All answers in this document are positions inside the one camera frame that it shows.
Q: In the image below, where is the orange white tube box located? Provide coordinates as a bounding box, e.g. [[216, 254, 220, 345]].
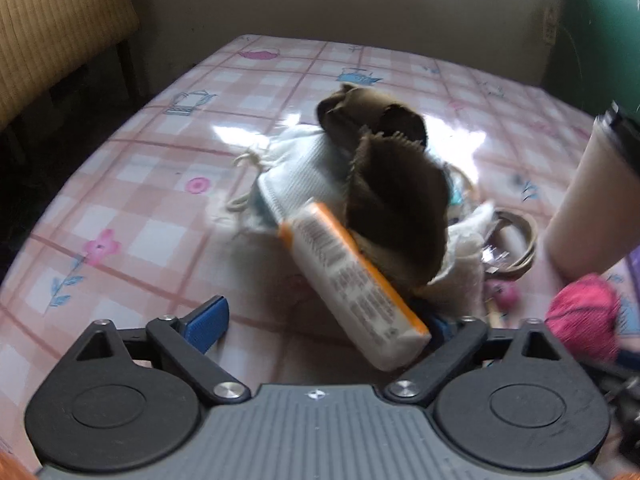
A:
[[279, 200, 431, 372]]

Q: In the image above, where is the dark brown fuzzy cloth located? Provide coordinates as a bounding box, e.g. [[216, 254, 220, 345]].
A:
[[316, 82, 450, 292]]

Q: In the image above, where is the pink plaid tablecloth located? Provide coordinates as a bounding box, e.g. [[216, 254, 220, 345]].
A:
[[1, 35, 592, 469]]

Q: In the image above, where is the pink yarn ball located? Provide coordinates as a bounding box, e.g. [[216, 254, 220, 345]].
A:
[[546, 274, 620, 362]]

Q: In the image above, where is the cup with black lid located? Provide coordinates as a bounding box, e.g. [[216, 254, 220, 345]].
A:
[[544, 102, 640, 281]]

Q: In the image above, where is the purple wet wipes pack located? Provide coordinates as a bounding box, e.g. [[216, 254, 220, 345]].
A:
[[602, 255, 639, 340]]

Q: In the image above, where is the green cabinet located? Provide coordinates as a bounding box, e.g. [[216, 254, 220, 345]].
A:
[[542, 0, 640, 119]]

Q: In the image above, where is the wicker chair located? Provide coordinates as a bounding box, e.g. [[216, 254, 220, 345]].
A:
[[1, 0, 139, 127]]

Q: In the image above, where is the white drawstring pouch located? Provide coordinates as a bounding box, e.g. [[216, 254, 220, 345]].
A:
[[226, 125, 352, 231]]

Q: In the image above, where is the wall power outlet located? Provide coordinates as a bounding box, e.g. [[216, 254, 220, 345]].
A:
[[541, 6, 558, 47]]

